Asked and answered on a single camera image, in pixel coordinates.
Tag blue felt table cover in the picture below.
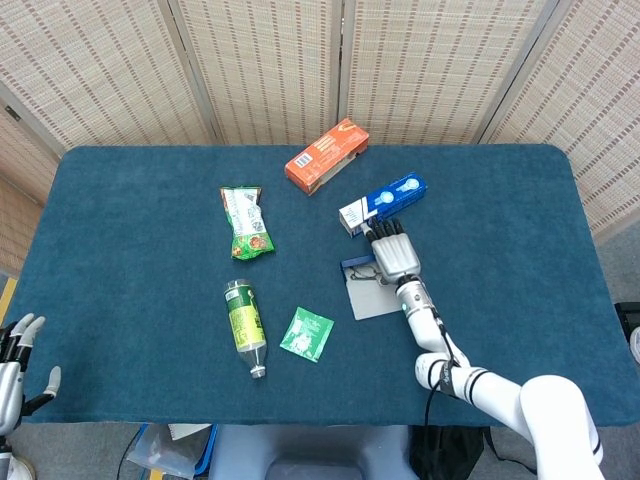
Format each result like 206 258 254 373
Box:
0 144 630 429

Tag woven bamboo screen panel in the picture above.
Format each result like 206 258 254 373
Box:
479 0 640 241
167 0 346 147
0 84 61 276
0 0 219 151
339 0 559 146

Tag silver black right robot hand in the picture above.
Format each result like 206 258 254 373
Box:
360 216 422 286

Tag clear plastic bag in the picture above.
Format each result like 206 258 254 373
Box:
125 424 214 479

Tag orange cardboard box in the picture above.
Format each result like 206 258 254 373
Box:
284 117 371 197

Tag green square sachet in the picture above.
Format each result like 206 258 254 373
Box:
279 306 335 364

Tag green snack bag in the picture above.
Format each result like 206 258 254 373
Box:
219 186 276 261

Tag plastic bottle yellow-green label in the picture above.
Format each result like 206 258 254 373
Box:
223 278 268 380

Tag white paper sheet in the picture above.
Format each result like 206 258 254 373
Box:
168 423 213 442

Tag black floor cable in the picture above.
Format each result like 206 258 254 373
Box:
117 427 144 480

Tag blue plastic bin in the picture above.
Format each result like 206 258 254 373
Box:
192 423 220 477

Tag black eyeglasses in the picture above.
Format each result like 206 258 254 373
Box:
346 264 390 289

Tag black plastic tray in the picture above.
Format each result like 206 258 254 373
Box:
613 302 640 346

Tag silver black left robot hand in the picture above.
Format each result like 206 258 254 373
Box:
0 313 63 436

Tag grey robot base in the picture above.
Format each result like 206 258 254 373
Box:
208 424 414 480

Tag blue cardboard box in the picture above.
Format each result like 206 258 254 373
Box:
340 253 407 322

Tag blue light bulb box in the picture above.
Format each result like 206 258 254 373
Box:
338 171 429 239

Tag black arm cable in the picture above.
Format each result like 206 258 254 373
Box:
423 309 464 427

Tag black bag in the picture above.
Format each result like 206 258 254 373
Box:
409 424 539 480

